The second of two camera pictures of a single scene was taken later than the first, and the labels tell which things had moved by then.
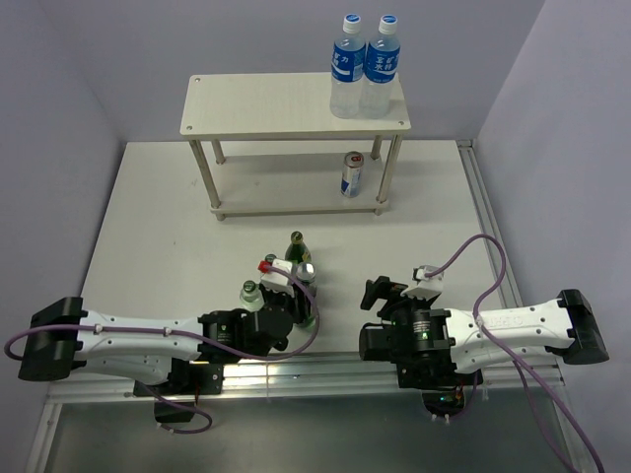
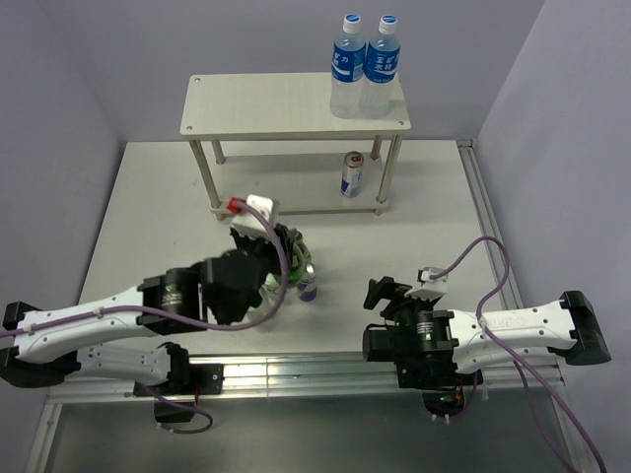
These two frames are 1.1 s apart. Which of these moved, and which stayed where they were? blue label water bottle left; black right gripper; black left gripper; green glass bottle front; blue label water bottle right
Moved: black left gripper; green glass bottle front
Stayed: black right gripper; blue label water bottle right; blue label water bottle left
